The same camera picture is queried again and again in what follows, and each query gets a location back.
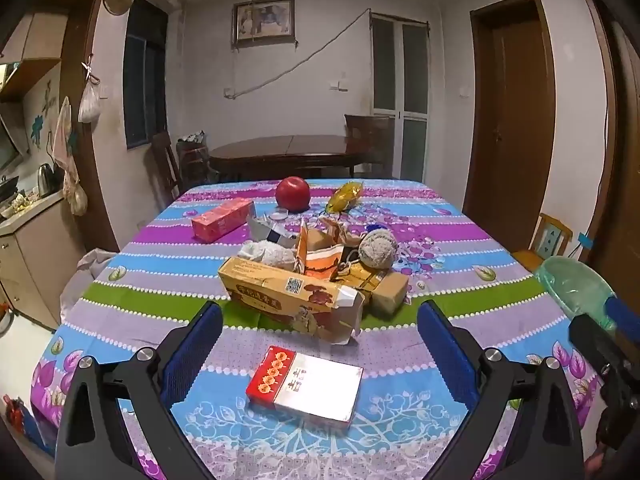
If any brown torn cardboard piece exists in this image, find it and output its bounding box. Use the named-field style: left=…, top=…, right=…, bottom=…
left=312, top=217, right=361, bottom=252

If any red apple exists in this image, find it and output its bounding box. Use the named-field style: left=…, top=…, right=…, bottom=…
left=275, top=176, right=312, bottom=212

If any green trash bin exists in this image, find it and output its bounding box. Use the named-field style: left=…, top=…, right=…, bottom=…
left=534, top=255, right=618, bottom=331

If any long yellow printed box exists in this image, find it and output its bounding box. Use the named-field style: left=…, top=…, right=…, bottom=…
left=217, top=256, right=366, bottom=346

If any pink hanging towel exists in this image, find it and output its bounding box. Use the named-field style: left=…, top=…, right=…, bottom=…
left=51, top=96, right=76, bottom=171

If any red and white cigarette box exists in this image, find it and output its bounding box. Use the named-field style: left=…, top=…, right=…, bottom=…
left=246, top=346, right=365, bottom=428

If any dark window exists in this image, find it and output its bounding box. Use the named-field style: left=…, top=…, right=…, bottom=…
left=122, top=0, right=169, bottom=150

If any thin wall cable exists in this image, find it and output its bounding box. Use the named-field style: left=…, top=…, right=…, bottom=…
left=235, top=8, right=373, bottom=98

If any colourful striped tablecloth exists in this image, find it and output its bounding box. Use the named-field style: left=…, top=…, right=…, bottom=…
left=30, top=179, right=608, bottom=480

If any brown wooden door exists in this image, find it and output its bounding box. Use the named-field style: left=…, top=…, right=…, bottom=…
left=462, top=0, right=557, bottom=256
left=580, top=0, right=640, bottom=291

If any flower wall sticker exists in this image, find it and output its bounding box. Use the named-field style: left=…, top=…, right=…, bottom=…
left=30, top=80, right=56, bottom=146

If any hanging white plastic bag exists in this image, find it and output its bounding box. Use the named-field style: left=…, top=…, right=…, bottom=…
left=77, top=55, right=102, bottom=124

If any small wooden chair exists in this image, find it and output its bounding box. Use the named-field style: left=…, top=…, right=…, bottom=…
left=511, top=212, right=573, bottom=271

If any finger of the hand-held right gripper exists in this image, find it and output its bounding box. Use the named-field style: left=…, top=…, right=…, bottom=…
left=604, top=296, right=640, bottom=345
left=568, top=313, right=623, bottom=378

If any grey crumpled ball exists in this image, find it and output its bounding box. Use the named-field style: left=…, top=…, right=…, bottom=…
left=359, top=230, right=399, bottom=272

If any glass double door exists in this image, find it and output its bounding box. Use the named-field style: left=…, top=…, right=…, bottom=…
left=370, top=10, right=431, bottom=183

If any dark wooden chair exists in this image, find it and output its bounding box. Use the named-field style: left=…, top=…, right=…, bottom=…
left=344, top=114, right=393, bottom=178
left=150, top=130, right=183, bottom=201

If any hanging bag of produce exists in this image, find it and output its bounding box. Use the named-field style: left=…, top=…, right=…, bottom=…
left=67, top=160, right=89, bottom=217

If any yellow crumpled snack wrapper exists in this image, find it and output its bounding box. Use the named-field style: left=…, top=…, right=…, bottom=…
left=324, top=181, right=363, bottom=213

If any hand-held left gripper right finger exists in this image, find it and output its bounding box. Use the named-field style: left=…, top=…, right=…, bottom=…
left=417, top=300, right=583, bottom=480

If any white crumpled tissue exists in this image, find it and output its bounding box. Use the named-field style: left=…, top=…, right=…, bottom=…
left=237, top=240, right=298, bottom=268

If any pink cardboard box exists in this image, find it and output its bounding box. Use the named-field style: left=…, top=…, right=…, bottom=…
left=191, top=198, right=256, bottom=242

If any kitchen counter cabinet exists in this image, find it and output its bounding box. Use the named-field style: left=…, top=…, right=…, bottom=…
left=0, top=195, right=86, bottom=331

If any white cloth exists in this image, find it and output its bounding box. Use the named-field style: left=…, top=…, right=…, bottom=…
left=77, top=247, right=118, bottom=278

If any framed wall picture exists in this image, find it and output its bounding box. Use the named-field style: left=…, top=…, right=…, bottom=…
left=231, top=0, right=296, bottom=51

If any black bag bin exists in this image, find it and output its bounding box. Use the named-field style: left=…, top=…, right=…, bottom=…
left=176, top=132, right=221, bottom=188

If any metal kettle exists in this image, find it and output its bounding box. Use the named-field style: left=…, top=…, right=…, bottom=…
left=37, top=162, right=63, bottom=198

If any tan cardboard box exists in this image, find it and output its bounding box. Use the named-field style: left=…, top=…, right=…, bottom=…
left=370, top=272, right=411, bottom=318

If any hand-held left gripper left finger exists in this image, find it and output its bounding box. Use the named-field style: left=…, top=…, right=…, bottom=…
left=55, top=302, right=224, bottom=480

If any orange and white carton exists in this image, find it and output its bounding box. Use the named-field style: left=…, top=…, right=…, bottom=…
left=295, top=220, right=358, bottom=281

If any wooden wall cabinet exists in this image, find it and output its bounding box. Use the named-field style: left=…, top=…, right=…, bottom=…
left=0, top=10, right=68, bottom=106

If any dark wooden table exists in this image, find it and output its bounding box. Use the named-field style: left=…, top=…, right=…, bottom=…
left=207, top=135, right=368, bottom=181

